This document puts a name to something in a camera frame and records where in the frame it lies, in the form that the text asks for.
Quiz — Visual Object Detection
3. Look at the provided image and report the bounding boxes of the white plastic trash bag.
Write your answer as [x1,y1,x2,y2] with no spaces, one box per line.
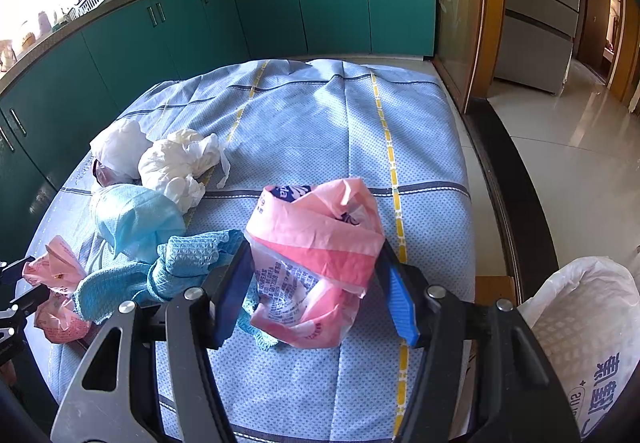
[517,257,640,443]

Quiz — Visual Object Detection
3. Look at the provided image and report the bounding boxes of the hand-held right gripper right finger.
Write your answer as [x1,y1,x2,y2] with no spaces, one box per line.
[375,238,583,443]

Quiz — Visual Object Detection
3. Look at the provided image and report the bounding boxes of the teal kitchen cabinets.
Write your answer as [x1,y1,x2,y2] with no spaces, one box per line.
[0,0,438,249]

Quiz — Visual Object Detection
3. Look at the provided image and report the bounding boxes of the blue waffle dishcloth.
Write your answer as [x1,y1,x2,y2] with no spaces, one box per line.
[72,229,281,351]

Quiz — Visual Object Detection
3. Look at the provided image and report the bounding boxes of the blue checked cloth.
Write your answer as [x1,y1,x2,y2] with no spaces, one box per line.
[15,58,476,443]

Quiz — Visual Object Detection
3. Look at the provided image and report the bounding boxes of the silver refrigerator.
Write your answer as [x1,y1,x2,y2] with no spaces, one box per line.
[492,0,583,96]

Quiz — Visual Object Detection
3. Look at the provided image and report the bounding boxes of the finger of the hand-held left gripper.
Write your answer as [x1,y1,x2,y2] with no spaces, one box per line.
[0,288,48,366]
[0,257,36,285]

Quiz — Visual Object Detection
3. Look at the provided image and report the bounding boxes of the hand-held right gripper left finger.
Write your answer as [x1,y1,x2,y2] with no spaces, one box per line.
[50,238,257,443]

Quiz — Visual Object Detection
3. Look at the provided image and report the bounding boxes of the blue face mask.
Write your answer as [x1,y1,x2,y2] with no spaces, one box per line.
[90,183,187,264]

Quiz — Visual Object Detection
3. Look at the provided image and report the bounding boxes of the pink printed plastic bag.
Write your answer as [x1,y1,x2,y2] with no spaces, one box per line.
[243,178,386,350]

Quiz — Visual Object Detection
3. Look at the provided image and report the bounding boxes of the white round crumpled bag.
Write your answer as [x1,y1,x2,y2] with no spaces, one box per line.
[90,118,153,181]

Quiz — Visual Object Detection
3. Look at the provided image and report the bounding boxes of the brown wooden door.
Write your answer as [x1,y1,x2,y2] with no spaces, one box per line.
[572,0,640,114]

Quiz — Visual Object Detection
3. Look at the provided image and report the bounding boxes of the white crumpled plastic bag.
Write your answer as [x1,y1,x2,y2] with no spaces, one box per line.
[137,129,232,214]

